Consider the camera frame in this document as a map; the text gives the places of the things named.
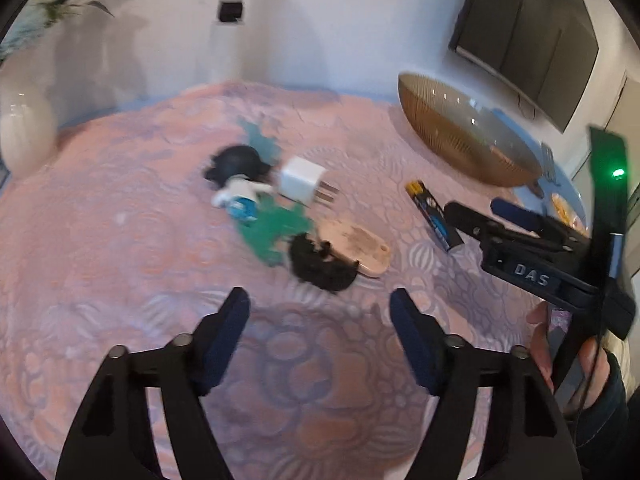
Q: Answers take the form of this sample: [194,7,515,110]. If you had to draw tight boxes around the beige wooden piece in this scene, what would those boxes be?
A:
[317,217,391,278]

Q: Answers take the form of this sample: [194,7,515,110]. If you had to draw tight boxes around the blue and white artificial flowers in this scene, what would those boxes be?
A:
[0,0,143,61]

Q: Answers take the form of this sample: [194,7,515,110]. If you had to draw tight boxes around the black and blue battery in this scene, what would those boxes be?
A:
[405,180,465,253]

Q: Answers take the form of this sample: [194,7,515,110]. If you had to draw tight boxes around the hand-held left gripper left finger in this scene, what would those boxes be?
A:
[55,286,251,480]

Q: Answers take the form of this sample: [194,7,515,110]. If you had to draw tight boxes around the pink patterned blanket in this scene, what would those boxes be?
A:
[0,81,576,480]

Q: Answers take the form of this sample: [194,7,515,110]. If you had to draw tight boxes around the white lamp pole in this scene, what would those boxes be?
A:
[212,0,273,91]

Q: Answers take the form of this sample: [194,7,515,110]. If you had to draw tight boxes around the black furry toy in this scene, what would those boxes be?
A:
[289,232,359,293]

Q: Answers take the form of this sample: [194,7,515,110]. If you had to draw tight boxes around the white ribbed vase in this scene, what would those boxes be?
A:
[0,82,58,176]

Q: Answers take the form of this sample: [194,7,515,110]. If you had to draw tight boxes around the black-haired toy figurine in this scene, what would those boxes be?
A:
[202,145,275,223]

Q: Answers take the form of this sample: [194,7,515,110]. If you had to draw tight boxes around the brown woven bowl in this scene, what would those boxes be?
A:
[397,73,544,188]

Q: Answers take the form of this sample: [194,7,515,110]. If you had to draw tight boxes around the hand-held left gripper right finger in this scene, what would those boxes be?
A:
[389,287,583,480]

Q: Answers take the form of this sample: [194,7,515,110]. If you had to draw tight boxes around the teal green plastic toy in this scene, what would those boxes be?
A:
[235,120,313,268]

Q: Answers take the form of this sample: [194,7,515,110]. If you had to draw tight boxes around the grey remote control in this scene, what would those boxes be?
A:
[541,142,557,181]

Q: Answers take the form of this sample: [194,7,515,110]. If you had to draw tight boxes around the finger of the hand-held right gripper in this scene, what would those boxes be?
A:
[444,201,508,261]
[490,197,588,246]

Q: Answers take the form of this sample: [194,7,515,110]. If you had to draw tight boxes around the plate with orange food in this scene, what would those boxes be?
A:
[550,192,588,233]

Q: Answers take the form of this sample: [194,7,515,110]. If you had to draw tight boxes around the person's right forearm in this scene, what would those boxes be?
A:
[562,330,640,480]

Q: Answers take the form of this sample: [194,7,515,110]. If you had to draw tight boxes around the white charger plug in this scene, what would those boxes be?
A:
[279,156,341,209]

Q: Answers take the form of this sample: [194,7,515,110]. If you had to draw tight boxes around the person's right hand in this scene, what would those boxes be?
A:
[527,300,613,398]

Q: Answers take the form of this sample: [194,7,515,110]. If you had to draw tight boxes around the black monitor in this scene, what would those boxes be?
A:
[449,0,600,133]

